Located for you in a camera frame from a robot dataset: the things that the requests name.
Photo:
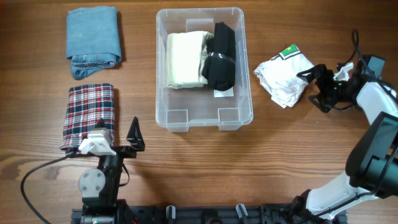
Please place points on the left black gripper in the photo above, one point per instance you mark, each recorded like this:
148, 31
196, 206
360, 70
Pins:
135, 137

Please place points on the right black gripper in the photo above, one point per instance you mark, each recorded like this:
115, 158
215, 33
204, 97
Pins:
323, 102

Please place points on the red plaid shirt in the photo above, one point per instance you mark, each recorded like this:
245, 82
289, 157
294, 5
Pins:
87, 104

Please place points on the white printed shirt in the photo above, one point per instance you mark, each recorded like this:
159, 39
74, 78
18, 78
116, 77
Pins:
278, 76

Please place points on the blue denim jeans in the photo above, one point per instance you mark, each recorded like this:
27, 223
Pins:
92, 41

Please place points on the clear plastic storage container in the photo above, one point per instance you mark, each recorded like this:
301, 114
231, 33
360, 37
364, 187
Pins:
179, 110

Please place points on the black cloth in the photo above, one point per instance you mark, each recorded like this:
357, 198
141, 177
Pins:
220, 65

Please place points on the cream white cloth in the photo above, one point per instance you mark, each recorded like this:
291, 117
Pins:
185, 59

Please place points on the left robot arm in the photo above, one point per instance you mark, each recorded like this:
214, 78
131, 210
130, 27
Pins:
100, 186

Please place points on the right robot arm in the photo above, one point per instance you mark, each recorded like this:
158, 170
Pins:
371, 168

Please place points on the white label in container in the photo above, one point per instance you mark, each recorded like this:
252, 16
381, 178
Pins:
222, 94

